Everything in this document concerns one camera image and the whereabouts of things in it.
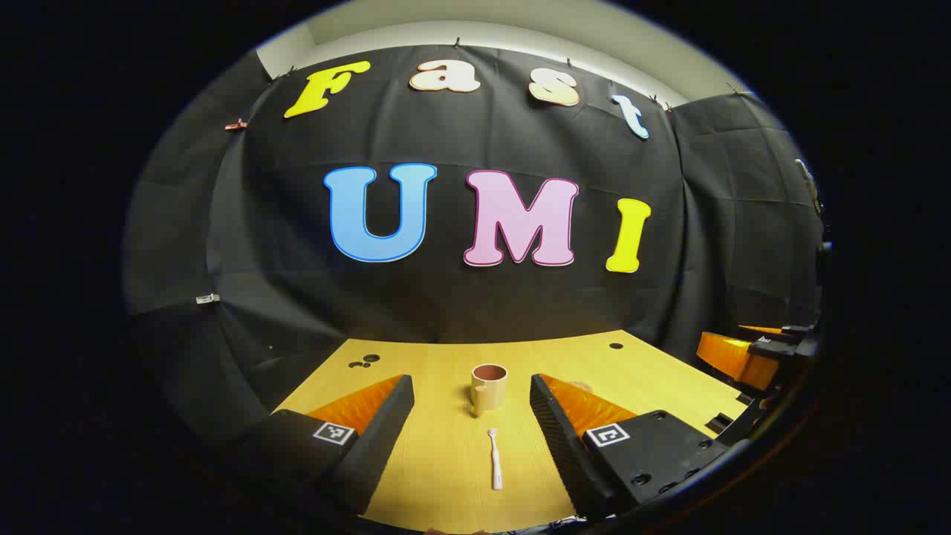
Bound black backdrop cloth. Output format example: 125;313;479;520
123;45;825;447

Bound yellow wooden desktop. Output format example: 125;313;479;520
273;329;751;534

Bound white toothbrush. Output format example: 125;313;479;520
487;427;504;491

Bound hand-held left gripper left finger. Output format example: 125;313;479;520
221;374;415;516

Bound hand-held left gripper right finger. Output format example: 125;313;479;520
529;373;732;522

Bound beige cup with handle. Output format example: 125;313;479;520
470;363;509;418

